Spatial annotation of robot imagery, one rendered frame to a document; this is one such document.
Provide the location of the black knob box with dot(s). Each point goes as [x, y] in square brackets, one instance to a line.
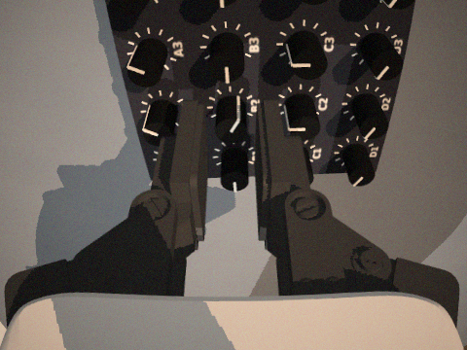
[250, 45]

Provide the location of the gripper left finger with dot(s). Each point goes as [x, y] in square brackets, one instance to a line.
[163, 227]

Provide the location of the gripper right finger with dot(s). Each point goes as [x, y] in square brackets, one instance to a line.
[323, 254]

